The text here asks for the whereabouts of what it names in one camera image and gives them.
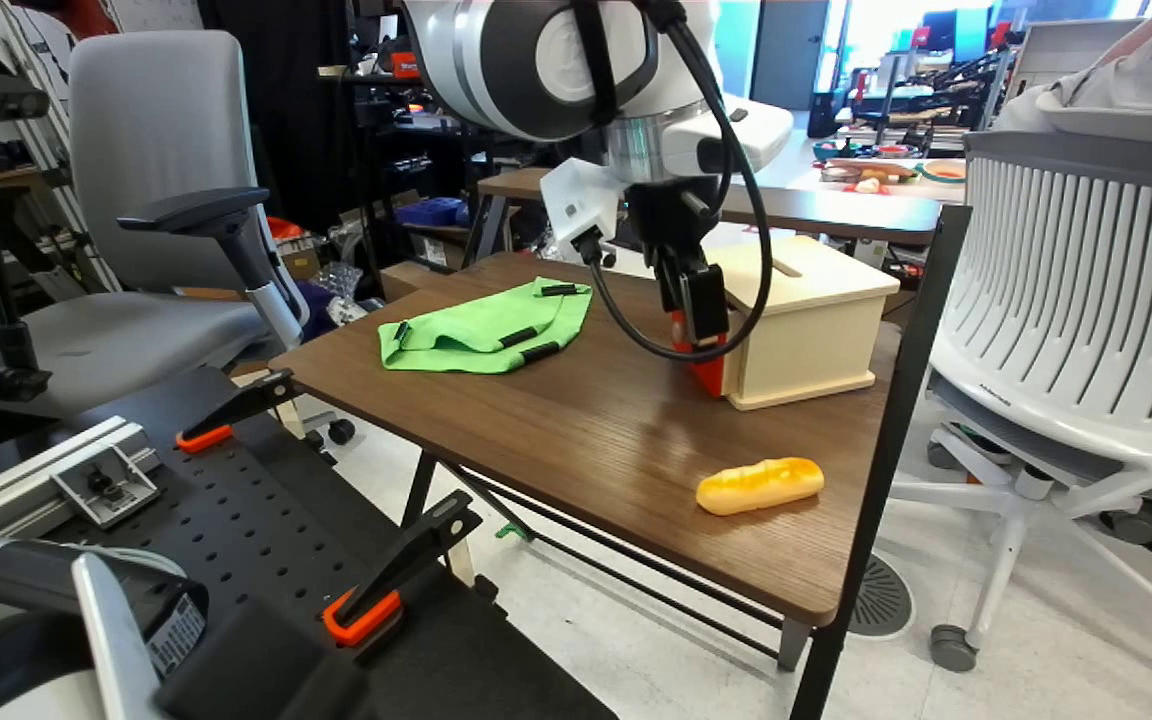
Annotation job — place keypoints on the black orange clamp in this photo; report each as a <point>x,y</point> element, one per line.
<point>364,608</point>
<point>243,404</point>

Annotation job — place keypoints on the long brown background table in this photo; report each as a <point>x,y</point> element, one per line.
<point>806,210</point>

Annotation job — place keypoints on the white slatted chair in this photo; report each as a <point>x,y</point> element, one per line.
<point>1040,357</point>

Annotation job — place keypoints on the grey office chair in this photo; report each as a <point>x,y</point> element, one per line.
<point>164,177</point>

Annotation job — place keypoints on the wooden drawer with orange front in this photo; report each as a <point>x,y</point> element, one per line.
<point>705,370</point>

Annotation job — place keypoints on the black orange clamp far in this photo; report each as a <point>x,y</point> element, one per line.
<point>243,404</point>

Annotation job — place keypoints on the aluminium rail bracket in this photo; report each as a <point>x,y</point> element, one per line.
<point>95,473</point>

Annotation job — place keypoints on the cream wooden box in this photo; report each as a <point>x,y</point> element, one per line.
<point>817,333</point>

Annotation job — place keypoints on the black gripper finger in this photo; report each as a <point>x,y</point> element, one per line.
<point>702,311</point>

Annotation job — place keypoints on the green cloth bag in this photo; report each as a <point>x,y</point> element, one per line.
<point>489,333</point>

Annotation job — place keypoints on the black orange clamp near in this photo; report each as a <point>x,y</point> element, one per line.
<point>364,608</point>

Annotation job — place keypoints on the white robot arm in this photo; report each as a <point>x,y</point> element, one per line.
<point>675,141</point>

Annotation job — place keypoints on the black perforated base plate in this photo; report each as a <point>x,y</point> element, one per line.
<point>272,534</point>

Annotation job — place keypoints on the yellow toy bread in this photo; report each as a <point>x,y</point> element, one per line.
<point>763,487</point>

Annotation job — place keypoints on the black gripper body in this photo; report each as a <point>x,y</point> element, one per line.
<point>670,224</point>

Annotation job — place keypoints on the brown wooden table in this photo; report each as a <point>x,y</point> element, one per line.
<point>620,438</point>

